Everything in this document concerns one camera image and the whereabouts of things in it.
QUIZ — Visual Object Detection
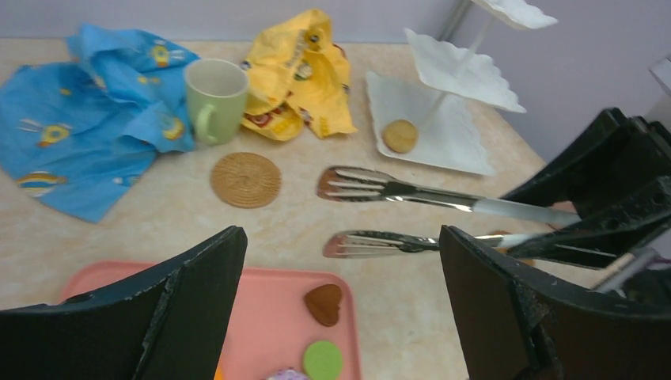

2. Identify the green round macaron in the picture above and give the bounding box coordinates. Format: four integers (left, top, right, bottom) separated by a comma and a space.
302, 340, 343, 380

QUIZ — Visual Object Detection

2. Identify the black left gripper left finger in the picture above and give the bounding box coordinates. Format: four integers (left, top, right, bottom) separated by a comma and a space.
1, 226, 248, 379

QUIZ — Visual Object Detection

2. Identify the blue patterned cloth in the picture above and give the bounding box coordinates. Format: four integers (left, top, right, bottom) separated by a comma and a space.
1, 24, 198, 223

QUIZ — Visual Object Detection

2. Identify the yellow patterned cloth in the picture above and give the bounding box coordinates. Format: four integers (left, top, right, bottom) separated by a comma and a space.
240, 9, 357, 142

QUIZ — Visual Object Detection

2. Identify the white tiered dessert stand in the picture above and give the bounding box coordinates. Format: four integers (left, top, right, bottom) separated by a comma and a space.
366, 1, 558, 176

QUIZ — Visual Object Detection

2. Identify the woven rattan coaster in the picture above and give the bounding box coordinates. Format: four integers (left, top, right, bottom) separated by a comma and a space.
210, 152, 282, 209

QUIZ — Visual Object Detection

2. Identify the green mug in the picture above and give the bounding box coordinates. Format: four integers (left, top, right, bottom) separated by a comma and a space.
184, 59, 249, 146

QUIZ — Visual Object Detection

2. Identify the purple sprinkled donut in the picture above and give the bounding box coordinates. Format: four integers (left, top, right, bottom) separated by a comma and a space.
266, 367, 309, 380

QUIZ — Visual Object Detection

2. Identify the pink plastic tray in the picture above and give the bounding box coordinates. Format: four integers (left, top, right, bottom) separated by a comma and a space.
59, 260, 362, 380

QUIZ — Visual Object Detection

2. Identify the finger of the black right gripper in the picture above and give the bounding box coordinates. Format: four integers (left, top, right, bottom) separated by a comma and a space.
503, 108, 670, 217
507, 176, 670, 269

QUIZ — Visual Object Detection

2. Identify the brown heart cookie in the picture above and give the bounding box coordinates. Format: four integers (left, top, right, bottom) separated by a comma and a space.
303, 283, 343, 327

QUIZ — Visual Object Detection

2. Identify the metal tongs white handle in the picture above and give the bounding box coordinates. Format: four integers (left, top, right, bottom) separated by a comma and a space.
317, 165, 581, 259

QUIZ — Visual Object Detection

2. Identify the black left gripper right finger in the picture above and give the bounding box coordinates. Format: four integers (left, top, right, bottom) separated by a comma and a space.
439, 226, 670, 379

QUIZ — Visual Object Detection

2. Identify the round tan muffin cake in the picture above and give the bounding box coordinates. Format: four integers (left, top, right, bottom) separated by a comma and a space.
381, 119, 419, 154

